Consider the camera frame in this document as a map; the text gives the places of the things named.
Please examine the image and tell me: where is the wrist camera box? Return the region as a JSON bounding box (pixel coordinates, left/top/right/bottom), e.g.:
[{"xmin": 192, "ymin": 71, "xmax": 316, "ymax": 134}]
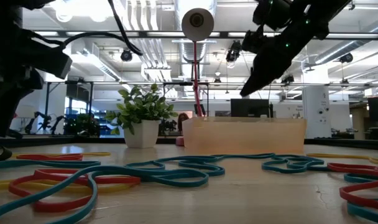
[
  {"xmin": 27, "ymin": 43, "xmax": 73, "ymax": 80},
  {"xmin": 241, "ymin": 27, "xmax": 266, "ymax": 53}
]

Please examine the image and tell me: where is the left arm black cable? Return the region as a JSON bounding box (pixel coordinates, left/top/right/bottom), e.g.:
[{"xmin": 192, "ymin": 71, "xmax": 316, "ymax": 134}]
[{"xmin": 63, "ymin": 0, "xmax": 144, "ymax": 57}]

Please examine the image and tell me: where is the white building column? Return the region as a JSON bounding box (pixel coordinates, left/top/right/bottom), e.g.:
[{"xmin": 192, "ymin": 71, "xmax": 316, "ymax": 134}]
[{"xmin": 302, "ymin": 67, "xmax": 332, "ymax": 139}]

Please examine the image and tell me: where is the black hanging ceiling fixture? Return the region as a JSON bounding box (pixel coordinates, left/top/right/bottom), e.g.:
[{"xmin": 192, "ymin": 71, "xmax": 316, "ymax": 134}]
[
  {"xmin": 339, "ymin": 52, "xmax": 354, "ymax": 64},
  {"xmin": 119, "ymin": 48, "xmax": 134, "ymax": 63},
  {"xmin": 225, "ymin": 39, "xmax": 242, "ymax": 63}
]

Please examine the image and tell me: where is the green plant in white pot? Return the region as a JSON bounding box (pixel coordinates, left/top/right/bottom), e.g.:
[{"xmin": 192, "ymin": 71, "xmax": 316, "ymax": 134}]
[{"xmin": 104, "ymin": 83, "xmax": 179, "ymax": 149}]

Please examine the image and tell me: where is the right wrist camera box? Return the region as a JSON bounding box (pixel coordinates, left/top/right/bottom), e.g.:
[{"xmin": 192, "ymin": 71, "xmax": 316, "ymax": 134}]
[{"xmin": 241, "ymin": 27, "xmax": 266, "ymax": 53}]

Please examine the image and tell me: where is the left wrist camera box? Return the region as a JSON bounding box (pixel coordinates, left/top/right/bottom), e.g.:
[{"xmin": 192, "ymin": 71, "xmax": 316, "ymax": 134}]
[{"xmin": 27, "ymin": 43, "xmax": 73, "ymax": 80}]

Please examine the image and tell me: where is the red rubber band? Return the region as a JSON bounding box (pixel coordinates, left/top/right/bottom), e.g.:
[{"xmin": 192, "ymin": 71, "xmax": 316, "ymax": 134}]
[
  {"xmin": 326, "ymin": 162, "xmax": 378, "ymax": 212},
  {"xmin": 7, "ymin": 167, "xmax": 142, "ymax": 213},
  {"xmin": 16, "ymin": 153, "xmax": 84, "ymax": 162}
]

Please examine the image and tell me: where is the background green plant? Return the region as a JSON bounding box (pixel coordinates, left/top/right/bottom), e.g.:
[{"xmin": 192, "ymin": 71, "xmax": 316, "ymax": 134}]
[{"xmin": 63, "ymin": 113, "xmax": 100, "ymax": 138}]

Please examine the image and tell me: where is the black metal rack frame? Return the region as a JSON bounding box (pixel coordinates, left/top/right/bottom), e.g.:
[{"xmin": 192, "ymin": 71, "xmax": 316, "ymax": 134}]
[{"xmin": 43, "ymin": 80, "xmax": 95, "ymax": 137}]

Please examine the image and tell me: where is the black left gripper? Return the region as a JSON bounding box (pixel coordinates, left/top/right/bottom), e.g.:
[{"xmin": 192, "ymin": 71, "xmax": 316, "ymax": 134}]
[{"xmin": 0, "ymin": 29, "xmax": 44, "ymax": 140}]

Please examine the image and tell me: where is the person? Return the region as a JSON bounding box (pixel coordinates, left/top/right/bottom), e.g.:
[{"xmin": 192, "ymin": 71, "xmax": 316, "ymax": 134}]
[{"xmin": 176, "ymin": 112, "xmax": 190, "ymax": 137}]

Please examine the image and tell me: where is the orange translucent plastic bin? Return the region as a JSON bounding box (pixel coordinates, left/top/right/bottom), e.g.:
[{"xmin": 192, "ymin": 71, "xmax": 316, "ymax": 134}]
[{"xmin": 182, "ymin": 116, "xmax": 307, "ymax": 156}]

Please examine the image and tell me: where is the teal rubber band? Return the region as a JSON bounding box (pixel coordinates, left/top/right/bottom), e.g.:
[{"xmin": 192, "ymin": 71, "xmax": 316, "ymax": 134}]
[
  {"xmin": 123, "ymin": 154, "xmax": 226, "ymax": 177},
  {"xmin": 0, "ymin": 167, "xmax": 99, "ymax": 224},
  {"xmin": 343, "ymin": 172, "xmax": 378, "ymax": 224},
  {"xmin": 207, "ymin": 152, "xmax": 326, "ymax": 174},
  {"xmin": 89, "ymin": 164, "xmax": 210, "ymax": 188},
  {"xmin": 0, "ymin": 159, "xmax": 102, "ymax": 170}
]

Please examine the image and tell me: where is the red desk lamp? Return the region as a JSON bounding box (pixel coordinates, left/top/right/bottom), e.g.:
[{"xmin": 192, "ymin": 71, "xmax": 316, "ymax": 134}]
[{"xmin": 175, "ymin": 7, "xmax": 215, "ymax": 147}]

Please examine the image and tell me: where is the black rubber band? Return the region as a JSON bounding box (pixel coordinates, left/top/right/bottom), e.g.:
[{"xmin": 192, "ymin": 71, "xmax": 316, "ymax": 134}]
[{"xmin": 0, "ymin": 146, "xmax": 13, "ymax": 163}]

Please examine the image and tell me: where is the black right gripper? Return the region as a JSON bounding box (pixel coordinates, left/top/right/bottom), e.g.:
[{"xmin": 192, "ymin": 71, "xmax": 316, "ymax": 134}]
[{"xmin": 240, "ymin": 29, "xmax": 311, "ymax": 97}]

